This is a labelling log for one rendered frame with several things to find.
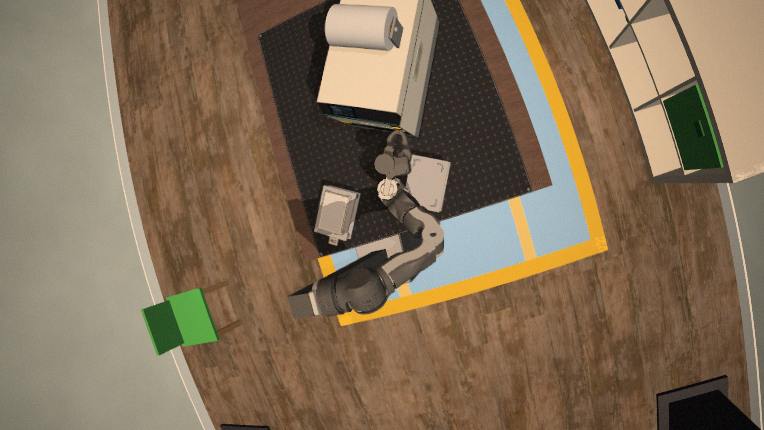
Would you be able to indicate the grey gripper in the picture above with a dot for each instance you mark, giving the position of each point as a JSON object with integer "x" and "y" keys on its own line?
{"x": 393, "y": 166}

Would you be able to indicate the beige foil roll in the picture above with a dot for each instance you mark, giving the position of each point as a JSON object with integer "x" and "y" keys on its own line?
{"x": 360, "y": 26}

